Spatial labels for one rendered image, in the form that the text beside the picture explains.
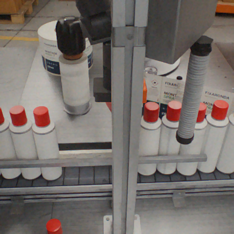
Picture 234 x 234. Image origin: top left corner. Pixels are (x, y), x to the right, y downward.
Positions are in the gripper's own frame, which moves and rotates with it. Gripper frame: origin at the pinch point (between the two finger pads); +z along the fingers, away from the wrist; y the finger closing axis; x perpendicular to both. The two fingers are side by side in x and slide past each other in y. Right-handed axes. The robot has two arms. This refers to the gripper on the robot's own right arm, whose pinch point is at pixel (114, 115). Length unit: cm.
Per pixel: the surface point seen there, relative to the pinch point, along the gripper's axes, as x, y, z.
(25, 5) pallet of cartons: -345, 103, 85
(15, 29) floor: -302, 109, 100
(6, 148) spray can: 8.0, 25.4, 3.0
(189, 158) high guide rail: 10.1, -17.1, 5.1
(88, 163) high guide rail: 10.4, 6.4, 5.9
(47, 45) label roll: -43.4, 22.7, 1.3
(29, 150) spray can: 8.1, 19.9, 3.4
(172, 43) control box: 24.2, -6.0, -30.3
